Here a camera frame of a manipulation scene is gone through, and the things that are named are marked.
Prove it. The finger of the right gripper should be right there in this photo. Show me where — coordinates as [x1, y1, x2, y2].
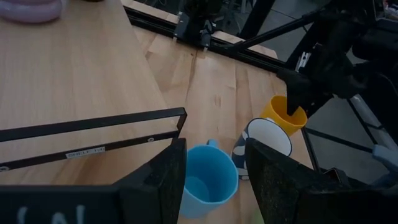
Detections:
[285, 73, 312, 117]
[305, 92, 336, 119]

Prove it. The light grey rail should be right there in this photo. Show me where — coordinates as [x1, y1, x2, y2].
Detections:
[349, 94, 398, 189]

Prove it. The black metal table frame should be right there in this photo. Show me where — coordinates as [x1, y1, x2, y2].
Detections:
[123, 0, 398, 156]

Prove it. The lilac mug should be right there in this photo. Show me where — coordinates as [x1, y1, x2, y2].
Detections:
[0, 0, 64, 25]

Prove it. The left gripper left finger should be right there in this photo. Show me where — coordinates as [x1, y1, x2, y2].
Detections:
[113, 138, 188, 224]

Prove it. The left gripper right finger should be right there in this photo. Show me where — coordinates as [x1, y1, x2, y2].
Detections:
[244, 138, 343, 224]

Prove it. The yellow mug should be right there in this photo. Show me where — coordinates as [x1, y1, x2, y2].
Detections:
[259, 94, 308, 137]

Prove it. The light blue mug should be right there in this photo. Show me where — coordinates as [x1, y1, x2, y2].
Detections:
[178, 139, 240, 220]

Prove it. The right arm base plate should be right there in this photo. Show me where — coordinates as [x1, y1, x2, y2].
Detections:
[172, 0, 225, 53]

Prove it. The blue white floral mug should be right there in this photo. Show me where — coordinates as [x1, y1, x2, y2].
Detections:
[231, 117, 294, 182]

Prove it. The wooden shelf with black frame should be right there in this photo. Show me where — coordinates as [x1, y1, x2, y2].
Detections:
[0, 0, 188, 187]

